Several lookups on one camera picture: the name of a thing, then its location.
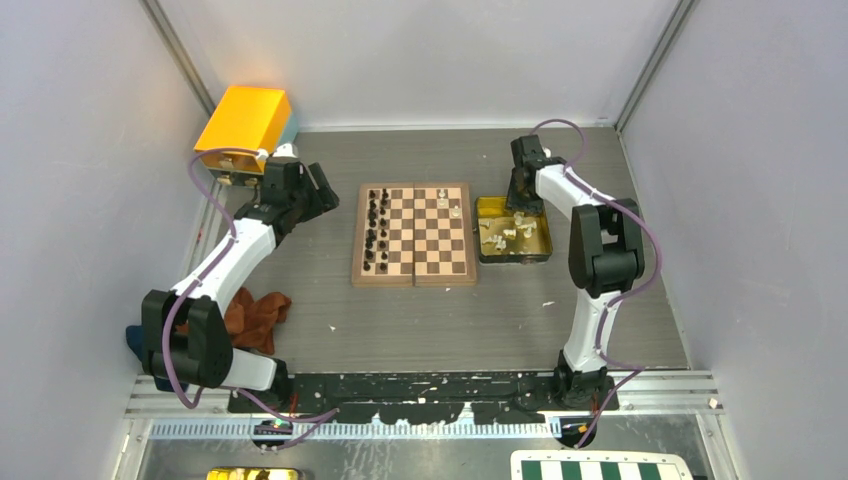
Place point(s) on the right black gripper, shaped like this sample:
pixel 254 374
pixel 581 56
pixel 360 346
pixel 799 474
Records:
pixel 514 203

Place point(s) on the orange cloth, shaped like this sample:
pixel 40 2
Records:
pixel 250 322

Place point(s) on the green white checkered board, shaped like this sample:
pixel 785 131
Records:
pixel 596 464

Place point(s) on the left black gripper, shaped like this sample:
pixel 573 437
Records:
pixel 323 199

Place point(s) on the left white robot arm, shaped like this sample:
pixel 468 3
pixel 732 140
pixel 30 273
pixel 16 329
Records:
pixel 185 340

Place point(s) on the gold tin front edge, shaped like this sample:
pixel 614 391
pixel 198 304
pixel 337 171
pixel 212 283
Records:
pixel 254 473

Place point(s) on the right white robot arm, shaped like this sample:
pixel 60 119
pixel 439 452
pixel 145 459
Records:
pixel 605 258

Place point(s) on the wooden chess board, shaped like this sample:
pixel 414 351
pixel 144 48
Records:
pixel 403 239

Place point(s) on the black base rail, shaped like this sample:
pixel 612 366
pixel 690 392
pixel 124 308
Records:
pixel 424 398

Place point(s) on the yellow teal drawer box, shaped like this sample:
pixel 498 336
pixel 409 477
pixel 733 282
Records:
pixel 250 125

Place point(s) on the gold tin tray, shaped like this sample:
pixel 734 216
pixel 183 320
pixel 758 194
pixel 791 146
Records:
pixel 510 237

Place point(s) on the dark blue cloth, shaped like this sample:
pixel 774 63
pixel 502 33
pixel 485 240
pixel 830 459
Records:
pixel 134 340

